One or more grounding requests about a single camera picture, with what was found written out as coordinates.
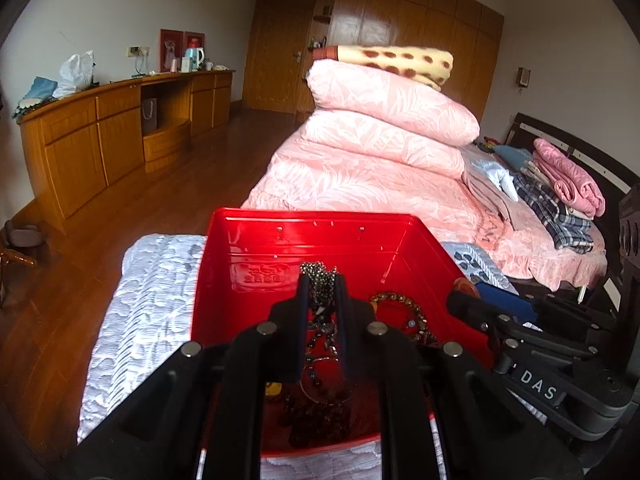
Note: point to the red plastic bin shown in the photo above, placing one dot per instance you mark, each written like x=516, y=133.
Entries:
x=260, y=240

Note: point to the pink bed blanket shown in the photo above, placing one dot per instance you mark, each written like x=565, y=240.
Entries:
x=375, y=190

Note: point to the white plastic bag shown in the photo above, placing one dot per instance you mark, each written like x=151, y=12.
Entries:
x=75, y=77

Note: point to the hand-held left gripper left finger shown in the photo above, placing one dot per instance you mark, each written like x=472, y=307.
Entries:
x=302, y=310

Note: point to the folded pink cloth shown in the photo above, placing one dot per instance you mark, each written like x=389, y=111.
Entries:
x=570, y=180

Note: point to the wooden sideboard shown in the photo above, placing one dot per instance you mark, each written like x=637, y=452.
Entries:
x=75, y=160

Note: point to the beige cloth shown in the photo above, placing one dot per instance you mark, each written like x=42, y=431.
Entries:
x=487, y=200

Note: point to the wooden wardrobe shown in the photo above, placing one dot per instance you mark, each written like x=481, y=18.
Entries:
x=400, y=15

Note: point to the wall power outlet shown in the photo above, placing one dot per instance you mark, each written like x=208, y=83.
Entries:
x=138, y=51

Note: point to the blue folded cloth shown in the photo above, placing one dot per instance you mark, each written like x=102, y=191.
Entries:
x=512, y=155

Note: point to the teal electric kettle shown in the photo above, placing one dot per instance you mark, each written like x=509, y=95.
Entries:
x=194, y=58

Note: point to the grey quilted bedspread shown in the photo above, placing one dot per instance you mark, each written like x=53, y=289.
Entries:
x=150, y=310

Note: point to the grey slippers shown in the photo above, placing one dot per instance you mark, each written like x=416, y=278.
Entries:
x=22, y=235

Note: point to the dark wooden bed frame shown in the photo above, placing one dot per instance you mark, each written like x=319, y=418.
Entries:
x=575, y=145

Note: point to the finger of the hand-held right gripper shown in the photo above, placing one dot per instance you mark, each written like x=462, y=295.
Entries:
x=480, y=310
x=505, y=302

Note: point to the spotted yellow blanket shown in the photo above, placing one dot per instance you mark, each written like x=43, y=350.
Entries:
x=400, y=62

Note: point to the wall switch box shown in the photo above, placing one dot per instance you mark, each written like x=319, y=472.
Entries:
x=523, y=77

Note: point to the red picture frame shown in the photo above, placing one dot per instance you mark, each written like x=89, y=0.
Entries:
x=195, y=39
x=170, y=45

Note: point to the grey paper bag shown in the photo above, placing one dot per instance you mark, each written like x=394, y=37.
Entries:
x=149, y=116

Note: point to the teal cloth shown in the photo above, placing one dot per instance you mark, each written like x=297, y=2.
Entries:
x=37, y=90

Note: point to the folded pink quilt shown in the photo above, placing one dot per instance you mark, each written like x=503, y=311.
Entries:
x=375, y=145
x=390, y=100

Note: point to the white cloth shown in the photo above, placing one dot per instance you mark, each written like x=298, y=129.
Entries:
x=497, y=177

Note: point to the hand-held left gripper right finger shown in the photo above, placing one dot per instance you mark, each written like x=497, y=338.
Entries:
x=342, y=320

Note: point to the plaid cloth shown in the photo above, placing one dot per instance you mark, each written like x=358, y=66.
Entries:
x=560, y=215

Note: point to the large silver bangle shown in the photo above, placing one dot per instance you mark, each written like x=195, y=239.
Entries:
x=306, y=377

